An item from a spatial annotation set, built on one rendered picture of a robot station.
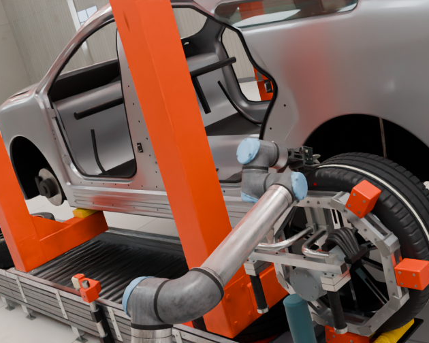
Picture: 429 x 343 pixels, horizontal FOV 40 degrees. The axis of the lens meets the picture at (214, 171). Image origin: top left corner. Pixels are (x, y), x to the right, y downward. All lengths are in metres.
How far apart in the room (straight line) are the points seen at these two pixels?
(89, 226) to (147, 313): 2.72
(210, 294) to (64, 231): 2.74
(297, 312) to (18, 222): 2.30
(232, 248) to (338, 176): 0.61
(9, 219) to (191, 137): 1.99
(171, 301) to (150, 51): 1.01
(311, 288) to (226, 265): 0.55
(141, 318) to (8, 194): 2.50
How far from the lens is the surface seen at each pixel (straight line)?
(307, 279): 2.06
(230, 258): 1.61
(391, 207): 2.03
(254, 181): 1.94
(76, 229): 4.23
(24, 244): 4.06
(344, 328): 1.98
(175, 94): 2.23
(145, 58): 2.22
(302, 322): 2.25
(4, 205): 3.98
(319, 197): 2.07
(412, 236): 2.04
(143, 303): 1.59
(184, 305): 1.53
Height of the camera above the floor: 1.81
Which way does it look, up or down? 15 degrees down
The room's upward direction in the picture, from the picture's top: 15 degrees counter-clockwise
